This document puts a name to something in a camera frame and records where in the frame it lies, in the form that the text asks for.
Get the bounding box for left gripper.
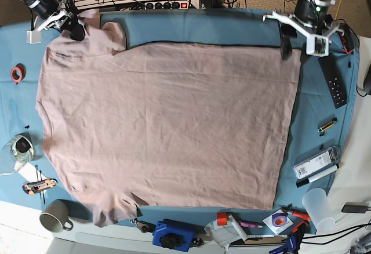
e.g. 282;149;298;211
263;0;340;60

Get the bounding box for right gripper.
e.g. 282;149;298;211
25;0;85;41

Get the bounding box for pink T-shirt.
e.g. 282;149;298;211
36;10;301;227

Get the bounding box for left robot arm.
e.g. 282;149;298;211
263;0;344;60

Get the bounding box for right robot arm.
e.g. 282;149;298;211
20;0;85;44

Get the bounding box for black remote control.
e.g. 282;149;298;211
318;55;347;109

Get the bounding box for orange black clamp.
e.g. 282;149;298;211
339;23;354;54

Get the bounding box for red tape roll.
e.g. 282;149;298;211
10;63;26;85

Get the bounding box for white power strip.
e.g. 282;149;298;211
127;0;203;10

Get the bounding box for blue table cloth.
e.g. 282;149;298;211
1;9;359;220

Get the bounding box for clear tape roll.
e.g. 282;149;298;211
5;134;34;163

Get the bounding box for clear plastic package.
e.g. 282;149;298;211
293;146;341;180

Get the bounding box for black white marker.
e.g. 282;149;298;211
296;164;339;188

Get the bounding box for orange utility knife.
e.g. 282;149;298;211
22;179;58;195

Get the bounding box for translucent plastic cup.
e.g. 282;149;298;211
302;188;335;233

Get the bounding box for black power adapter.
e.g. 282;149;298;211
341;202;370;214

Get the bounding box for grey ceramic mug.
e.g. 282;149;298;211
39;200;74;233

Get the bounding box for blue purple disc sleeve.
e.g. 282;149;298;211
263;209;293;235

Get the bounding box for red plastic block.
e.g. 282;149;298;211
216;212;228;226

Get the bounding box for pink pen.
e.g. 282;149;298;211
238;220;263;228

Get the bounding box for white paper tube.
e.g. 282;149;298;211
227;214;249;241

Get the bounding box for blue bar clamp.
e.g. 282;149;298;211
268;221;308;254

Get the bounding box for blue plastic box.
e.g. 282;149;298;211
152;219;195;252

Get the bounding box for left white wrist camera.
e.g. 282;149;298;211
306;34;329;57

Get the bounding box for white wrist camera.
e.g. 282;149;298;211
306;34;329;57
26;30;41;44

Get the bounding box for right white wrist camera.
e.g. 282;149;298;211
26;30;41;44

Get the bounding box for red handled pliers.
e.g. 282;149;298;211
281;206;311;222

